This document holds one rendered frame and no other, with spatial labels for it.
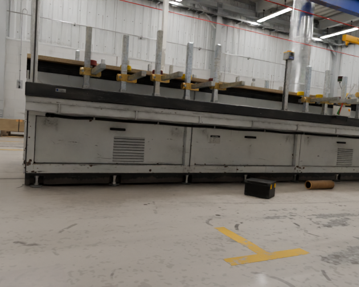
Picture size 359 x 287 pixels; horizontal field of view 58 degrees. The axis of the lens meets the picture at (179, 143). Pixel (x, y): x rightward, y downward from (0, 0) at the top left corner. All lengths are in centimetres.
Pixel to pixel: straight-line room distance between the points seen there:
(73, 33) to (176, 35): 312
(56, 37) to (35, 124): 730
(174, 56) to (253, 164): 765
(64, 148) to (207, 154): 121
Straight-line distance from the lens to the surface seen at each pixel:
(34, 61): 223
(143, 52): 1010
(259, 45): 1239
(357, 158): 427
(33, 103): 222
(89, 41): 228
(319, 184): 324
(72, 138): 247
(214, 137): 289
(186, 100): 244
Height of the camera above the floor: 49
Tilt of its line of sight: 3 degrees down
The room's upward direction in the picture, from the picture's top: 4 degrees clockwise
